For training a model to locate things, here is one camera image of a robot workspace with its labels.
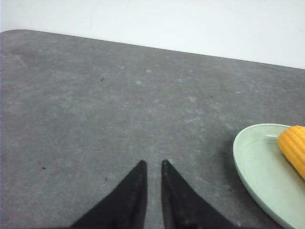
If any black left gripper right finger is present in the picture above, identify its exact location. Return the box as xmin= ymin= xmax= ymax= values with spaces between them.
xmin=161 ymin=160 xmax=235 ymax=229

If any yellow corn cob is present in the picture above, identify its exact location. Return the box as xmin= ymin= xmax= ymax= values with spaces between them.
xmin=278 ymin=125 xmax=305 ymax=179

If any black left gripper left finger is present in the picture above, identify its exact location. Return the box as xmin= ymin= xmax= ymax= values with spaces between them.
xmin=71 ymin=160 xmax=147 ymax=229

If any light green plate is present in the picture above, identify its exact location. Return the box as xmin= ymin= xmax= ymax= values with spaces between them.
xmin=233 ymin=124 xmax=305 ymax=229

